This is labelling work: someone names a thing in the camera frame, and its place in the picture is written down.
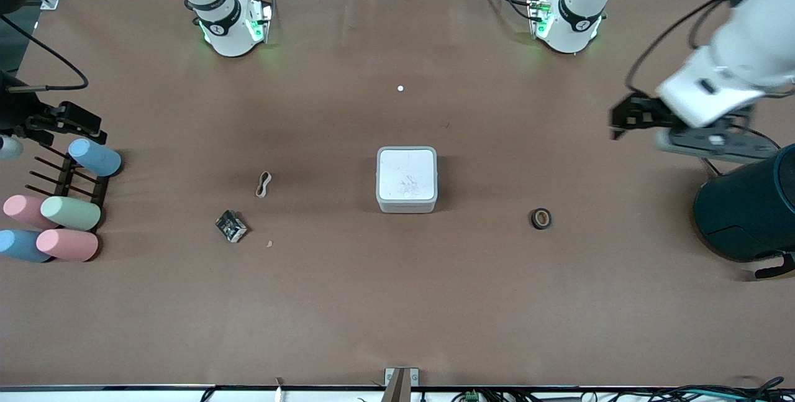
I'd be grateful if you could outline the metal table edge bracket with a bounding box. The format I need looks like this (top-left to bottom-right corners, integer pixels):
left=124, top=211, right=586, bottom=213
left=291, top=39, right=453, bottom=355
left=384, top=367, right=420, bottom=402

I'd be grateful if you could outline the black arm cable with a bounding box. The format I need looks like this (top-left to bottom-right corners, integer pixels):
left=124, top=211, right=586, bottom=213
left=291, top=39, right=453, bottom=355
left=0, top=16, right=89, bottom=93
left=625, top=0, right=729, bottom=93

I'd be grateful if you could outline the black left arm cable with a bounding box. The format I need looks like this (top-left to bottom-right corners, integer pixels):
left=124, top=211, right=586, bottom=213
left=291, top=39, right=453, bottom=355
left=625, top=0, right=729, bottom=93

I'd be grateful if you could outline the pink plastic cup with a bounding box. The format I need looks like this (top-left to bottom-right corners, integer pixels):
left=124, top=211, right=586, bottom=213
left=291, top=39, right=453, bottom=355
left=2, top=194, right=60, bottom=230
left=35, top=229, right=99, bottom=263

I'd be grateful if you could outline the brown paper table cover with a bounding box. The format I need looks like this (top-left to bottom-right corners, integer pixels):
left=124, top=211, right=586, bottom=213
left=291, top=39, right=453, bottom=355
left=0, top=0, right=795, bottom=388

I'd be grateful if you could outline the black cup rack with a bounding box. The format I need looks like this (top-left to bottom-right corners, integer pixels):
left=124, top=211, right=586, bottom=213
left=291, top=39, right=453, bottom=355
left=25, top=141, right=111, bottom=230

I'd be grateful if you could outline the white square lidded bin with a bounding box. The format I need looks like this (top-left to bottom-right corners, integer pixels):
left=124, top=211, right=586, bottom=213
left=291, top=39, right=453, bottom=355
left=376, top=146, right=438, bottom=214

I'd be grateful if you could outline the black wrapper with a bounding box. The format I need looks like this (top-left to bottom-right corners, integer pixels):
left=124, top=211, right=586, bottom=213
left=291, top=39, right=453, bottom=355
left=216, top=210, right=248, bottom=244

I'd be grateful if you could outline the light blue plastic cup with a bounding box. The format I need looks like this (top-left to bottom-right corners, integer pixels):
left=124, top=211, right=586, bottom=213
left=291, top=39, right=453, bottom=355
left=0, top=229, right=53, bottom=263
left=67, top=138, right=123, bottom=178

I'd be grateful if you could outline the pale green plastic cup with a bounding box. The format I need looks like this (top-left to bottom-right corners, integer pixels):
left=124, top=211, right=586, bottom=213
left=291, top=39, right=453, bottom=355
left=40, top=196, right=102, bottom=232

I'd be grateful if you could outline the dark teal round bin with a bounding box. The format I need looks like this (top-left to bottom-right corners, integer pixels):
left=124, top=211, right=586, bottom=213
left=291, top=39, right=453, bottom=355
left=693, top=144, right=795, bottom=280

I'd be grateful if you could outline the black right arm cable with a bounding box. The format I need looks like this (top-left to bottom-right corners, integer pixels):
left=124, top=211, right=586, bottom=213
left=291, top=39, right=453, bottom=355
left=0, top=16, right=89, bottom=93

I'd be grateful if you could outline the black cable bundle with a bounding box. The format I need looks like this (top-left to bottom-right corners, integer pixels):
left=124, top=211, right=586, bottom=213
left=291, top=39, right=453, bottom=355
left=643, top=377, right=788, bottom=402

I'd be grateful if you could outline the right arm base control box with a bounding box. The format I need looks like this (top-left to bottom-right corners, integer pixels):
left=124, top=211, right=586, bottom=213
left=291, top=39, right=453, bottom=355
left=245, top=3, right=275, bottom=44

